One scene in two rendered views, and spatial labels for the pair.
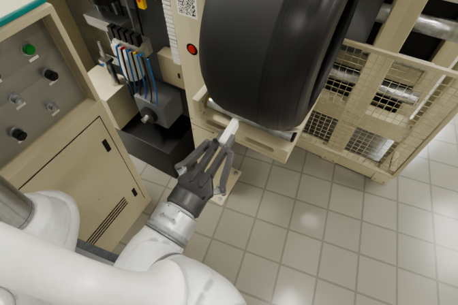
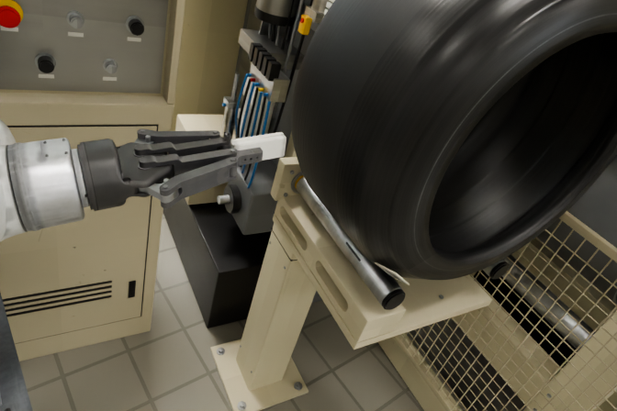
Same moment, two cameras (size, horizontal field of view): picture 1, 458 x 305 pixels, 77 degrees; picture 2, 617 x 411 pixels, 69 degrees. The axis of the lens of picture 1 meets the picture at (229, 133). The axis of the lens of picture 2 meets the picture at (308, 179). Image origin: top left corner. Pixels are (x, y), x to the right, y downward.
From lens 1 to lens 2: 0.36 m
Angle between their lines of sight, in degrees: 27
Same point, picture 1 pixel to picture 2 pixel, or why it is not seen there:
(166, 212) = (50, 144)
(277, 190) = not seen: outside the picture
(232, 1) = not seen: outside the picture
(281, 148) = (361, 309)
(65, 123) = (108, 98)
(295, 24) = (449, 16)
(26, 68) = not seen: outside the picture
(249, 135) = (324, 261)
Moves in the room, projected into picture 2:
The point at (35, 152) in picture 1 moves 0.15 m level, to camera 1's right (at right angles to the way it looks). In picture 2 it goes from (44, 100) to (88, 129)
